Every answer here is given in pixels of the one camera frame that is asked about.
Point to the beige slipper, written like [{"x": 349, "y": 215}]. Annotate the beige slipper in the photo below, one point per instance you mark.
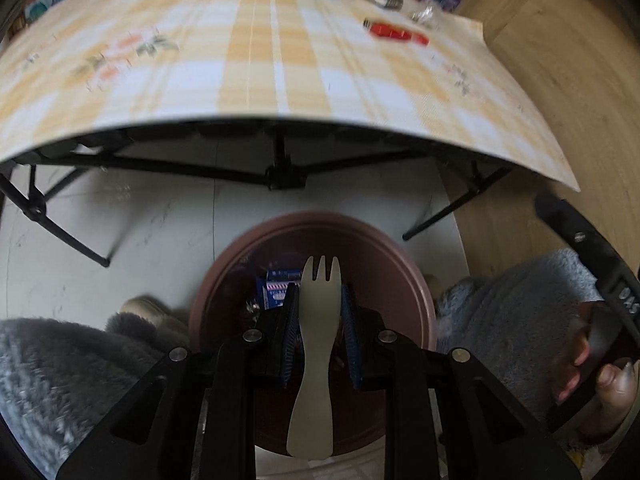
[
  {"x": 145, "y": 310},
  {"x": 434, "y": 287}
]

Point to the person's right leg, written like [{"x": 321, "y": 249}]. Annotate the person's right leg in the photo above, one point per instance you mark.
[{"x": 510, "y": 310}]

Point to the table with yellow plaid cloth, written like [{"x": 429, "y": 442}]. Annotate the table with yellow plaid cloth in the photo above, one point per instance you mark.
[{"x": 300, "y": 70}]

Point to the striped teal red tin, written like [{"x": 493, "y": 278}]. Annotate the striped teal red tin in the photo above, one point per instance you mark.
[{"x": 45, "y": 5}]

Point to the red crumpled wrapper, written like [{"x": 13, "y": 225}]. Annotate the red crumpled wrapper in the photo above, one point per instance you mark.
[{"x": 395, "y": 32}]

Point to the clear plastic wrapper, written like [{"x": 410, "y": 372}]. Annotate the clear plastic wrapper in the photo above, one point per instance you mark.
[{"x": 425, "y": 12}]

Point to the person's leg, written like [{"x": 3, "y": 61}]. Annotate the person's leg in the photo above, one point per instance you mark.
[
  {"x": 60, "y": 385},
  {"x": 510, "y": 310}
]

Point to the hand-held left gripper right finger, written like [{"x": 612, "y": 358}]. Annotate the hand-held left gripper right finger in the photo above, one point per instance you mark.
[{"x": 350, "y": 340}]

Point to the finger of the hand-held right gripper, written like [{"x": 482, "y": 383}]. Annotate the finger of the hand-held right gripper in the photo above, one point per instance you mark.
[{"x": 580, "y": 235}]

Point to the blue coffee bag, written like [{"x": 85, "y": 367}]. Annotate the blue coffee bag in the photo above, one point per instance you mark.
[{"x": 277, "y": 285}]

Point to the person's left leg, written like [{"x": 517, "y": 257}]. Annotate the person's left leg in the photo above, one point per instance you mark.
[{"x": 60, "y": 385}]

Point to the person's right hand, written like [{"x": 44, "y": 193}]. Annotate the person's right hand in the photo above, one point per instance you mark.
[{"x": 570, "y": 360}]

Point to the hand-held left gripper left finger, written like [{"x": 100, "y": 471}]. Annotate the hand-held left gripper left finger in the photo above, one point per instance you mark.
[{"x": 289, "y": 340}]

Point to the white plastic spork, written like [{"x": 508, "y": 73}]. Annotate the white plastic spork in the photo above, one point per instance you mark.
[{"x": 312, "y": 310}]

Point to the brown plastic bin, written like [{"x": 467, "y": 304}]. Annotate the brown plastic bin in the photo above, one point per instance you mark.
[{"x": 390, "y": 280}]

